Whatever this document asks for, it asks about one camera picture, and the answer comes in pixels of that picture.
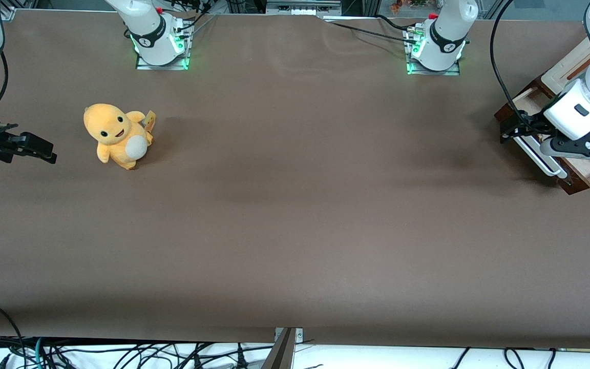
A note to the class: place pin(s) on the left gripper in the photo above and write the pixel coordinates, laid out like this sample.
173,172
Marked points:
531,126

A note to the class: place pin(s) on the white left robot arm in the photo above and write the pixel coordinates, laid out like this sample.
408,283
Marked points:
448,31

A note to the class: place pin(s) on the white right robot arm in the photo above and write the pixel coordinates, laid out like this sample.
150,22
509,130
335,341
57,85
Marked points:
146,31

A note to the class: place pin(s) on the dark wooden drawer cabinet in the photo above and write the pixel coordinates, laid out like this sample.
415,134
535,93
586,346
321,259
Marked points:
564,66

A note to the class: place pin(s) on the orange plush toy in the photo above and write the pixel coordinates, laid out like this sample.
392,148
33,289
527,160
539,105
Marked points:
116,136

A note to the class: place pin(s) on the large table cover sheet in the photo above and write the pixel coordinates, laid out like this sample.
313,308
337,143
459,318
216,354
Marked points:
295,205

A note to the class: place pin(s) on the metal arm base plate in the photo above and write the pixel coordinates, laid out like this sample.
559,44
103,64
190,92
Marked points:
182,61
413,69

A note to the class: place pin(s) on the aluminium frame rail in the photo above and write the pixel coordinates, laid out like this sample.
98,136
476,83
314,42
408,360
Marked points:
302,7

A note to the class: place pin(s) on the metal table clamp bracket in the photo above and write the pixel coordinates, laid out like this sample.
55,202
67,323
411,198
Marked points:
282,353

